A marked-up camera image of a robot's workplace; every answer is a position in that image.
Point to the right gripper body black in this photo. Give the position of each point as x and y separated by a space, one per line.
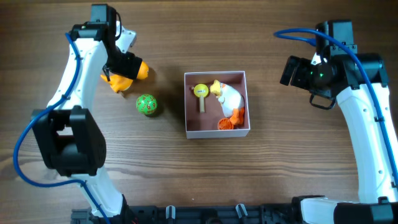
286 70

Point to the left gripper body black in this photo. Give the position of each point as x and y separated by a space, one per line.
132 66

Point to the orange dinosaur toy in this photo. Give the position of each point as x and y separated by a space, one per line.
119 83

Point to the green numbered ball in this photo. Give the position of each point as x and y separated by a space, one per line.
146 104

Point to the yellow wooden rattle drum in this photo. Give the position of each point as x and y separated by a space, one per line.
201 91

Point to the white plush duck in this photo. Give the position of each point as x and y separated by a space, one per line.
231 101

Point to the orange plastic wheel toy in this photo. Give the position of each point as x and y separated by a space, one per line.
225 124

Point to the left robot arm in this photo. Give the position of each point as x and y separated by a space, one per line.
67 135

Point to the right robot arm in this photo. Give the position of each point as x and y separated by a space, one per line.
358 84

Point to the white cardboard box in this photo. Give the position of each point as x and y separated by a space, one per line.
204 125

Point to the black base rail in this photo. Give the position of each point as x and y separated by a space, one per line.
240 213

